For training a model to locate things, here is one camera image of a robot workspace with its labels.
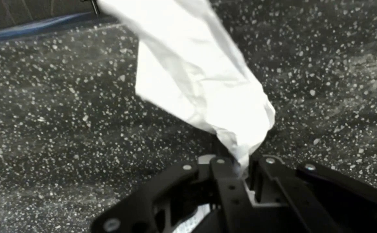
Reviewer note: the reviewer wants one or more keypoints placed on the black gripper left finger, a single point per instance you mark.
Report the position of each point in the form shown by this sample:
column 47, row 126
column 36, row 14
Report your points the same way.
column 227, row 199

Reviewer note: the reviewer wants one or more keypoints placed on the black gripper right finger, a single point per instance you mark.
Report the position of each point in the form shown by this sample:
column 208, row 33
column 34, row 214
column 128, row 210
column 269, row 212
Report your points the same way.
column 292, row 199

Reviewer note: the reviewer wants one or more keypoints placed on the blue mixed paper label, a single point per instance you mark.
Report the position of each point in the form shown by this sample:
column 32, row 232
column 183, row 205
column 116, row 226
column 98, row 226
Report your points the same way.
column 33, row 28

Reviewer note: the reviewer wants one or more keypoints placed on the white tissue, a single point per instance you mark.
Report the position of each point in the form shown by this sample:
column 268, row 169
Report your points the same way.
column 196, row 73

